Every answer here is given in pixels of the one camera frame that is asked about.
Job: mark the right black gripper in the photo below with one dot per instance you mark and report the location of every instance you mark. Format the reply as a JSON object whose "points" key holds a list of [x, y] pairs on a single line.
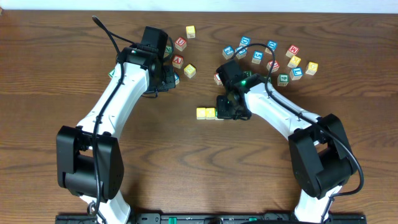
{"points": [[226, 107]]}

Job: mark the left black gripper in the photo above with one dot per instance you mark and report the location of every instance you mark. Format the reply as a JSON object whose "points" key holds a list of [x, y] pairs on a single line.
{"points": [[169, 78]]}

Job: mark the yellow O block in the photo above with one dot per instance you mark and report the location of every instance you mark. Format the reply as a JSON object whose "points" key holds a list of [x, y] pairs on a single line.
{"points": [[210, 113]]}

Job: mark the yellow C block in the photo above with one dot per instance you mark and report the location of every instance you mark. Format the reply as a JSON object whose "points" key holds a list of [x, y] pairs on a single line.
{"points": [[201, 113]]}

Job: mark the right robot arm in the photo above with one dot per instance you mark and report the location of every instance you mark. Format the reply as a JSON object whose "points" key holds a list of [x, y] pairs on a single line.
{"points": [[322, 160]]}

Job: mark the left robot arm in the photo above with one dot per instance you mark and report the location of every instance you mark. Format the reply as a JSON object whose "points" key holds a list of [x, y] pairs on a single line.
{"points": [[89, 160]]}

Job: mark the blue T block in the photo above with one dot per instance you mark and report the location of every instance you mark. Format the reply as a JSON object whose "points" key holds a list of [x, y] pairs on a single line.
{"points": [[177, 78]]}

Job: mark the red A block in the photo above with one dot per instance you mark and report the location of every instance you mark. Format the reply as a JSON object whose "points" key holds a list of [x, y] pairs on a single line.
{"points": [[177, 61]]}

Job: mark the yellow block centre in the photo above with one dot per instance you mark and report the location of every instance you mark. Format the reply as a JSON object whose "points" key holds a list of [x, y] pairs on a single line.
{"points": [[189, 70]]}

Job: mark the red I block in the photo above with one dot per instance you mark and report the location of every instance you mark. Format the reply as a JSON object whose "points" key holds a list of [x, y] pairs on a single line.
{"points": [[217, 79]]}

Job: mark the green Z block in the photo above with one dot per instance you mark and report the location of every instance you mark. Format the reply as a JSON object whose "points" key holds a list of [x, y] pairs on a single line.
{"points": [[168, 51]]}

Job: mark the green B block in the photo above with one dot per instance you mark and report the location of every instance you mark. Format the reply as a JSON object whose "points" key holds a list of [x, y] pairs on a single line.
{"points": [[248, 73]]}

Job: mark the red U block left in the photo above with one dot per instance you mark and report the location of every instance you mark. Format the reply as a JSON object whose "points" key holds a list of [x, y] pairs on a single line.
{"points": [[180, 43]]}

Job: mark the red u block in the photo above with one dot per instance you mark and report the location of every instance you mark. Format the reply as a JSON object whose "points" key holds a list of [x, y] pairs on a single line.
{"points": [[180, 43], [273, 66]]}

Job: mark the blue P block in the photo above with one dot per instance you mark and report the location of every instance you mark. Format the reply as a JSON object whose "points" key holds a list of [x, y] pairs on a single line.
{"points": [[241, 52]]}

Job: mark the blue 2 block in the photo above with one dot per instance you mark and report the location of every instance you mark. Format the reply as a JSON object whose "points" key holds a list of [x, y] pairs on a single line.
{"points": [[228, 52]]}

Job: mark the blue 5 block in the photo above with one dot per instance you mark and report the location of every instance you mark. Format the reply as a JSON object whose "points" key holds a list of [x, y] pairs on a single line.
{"points": [[257, 57]]}

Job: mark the green 4 block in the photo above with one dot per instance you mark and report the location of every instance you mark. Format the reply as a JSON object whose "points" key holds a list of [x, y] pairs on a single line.
{"points": [[283, 80]]}

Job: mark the yellow block top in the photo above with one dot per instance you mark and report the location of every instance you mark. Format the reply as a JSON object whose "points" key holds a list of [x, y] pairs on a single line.
{"points": [[190, 31]]}

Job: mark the green V block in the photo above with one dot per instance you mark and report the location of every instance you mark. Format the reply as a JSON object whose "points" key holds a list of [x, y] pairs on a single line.
{"points": [[111, 73]]}

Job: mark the red U block right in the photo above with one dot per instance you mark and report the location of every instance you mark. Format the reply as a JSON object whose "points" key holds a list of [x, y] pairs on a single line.
{"points": [[273, 66]]}

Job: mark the blue D block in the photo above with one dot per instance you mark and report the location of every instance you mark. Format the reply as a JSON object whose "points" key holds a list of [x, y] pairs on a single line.
{"points": [[244, 41]]}

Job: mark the blue L block right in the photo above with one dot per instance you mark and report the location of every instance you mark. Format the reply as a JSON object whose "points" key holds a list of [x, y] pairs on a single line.
{"points": [[296, 73]]}

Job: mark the red M block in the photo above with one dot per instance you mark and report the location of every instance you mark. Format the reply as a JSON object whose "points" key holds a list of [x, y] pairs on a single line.
{"points": [[291, 51]]}

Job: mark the yellow block far right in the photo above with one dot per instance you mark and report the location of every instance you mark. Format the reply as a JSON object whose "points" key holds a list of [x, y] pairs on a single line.
{"points": [[311, 68]]}

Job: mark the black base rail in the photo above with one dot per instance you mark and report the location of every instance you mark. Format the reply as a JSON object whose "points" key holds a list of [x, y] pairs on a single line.
{"points": [[155, 218]]}

